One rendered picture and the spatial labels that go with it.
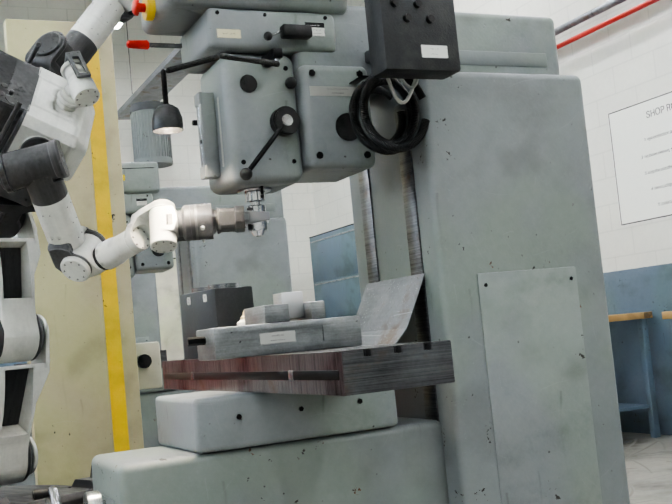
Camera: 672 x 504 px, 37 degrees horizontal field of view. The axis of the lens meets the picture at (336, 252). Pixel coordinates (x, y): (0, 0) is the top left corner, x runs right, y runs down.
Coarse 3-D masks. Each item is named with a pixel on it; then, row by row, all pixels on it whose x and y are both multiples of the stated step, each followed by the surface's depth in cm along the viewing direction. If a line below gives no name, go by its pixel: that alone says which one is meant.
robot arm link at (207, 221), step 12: (204, 204) 245; (204, 216) 242; (216, 216) 244; (228, 216) 243; (240, 216) 242; (204, 228) 242; (216, 228) 245; (228, 228) 243; (240, 228) 243; (204, 240) 246
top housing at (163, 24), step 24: (168, 0) 233; (192, 0) 234; (216, 0) 236; (240, 0) 239; (264, 0) 241; (288, 0) 244; (312, 0) 247; (336, 0) 250; (144, 24) 251; (168, 24) 247; (192, 24) 249
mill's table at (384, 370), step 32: (320, 352) 190; (352, 352) 181; (384, 352) 184; (416, 352) 187; (448, 352) 190; (192, 384) 266; (224, 384) 242; (256, 384) 221; (288, 384) 204; (320, 384) 190; (352, 384) 181; (384, 384) 183; (416, 384) 186
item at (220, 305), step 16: (208, 288) 281; (224, 288) 276; (240, 288) 279; (192, 304) 286; (208, 304) 278; (224, 304) 276; (240, 304) 279; (192, 320) 286; (208, 320) 278; (224, 320) 275; (192, 336) 286; (192, 352) 287
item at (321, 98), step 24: (312, 72) 245; (336, 72) 248; (360, 72) 251; (312, 96) 245; (336, 96) 248; (312, 120) 244; (336, 120) 247; (360, 120) 250; (312, 144) 244; (336, 144) 246; (360, 144) 249; (312, 168) 245; (336, 168) 247; (360, 168) 251
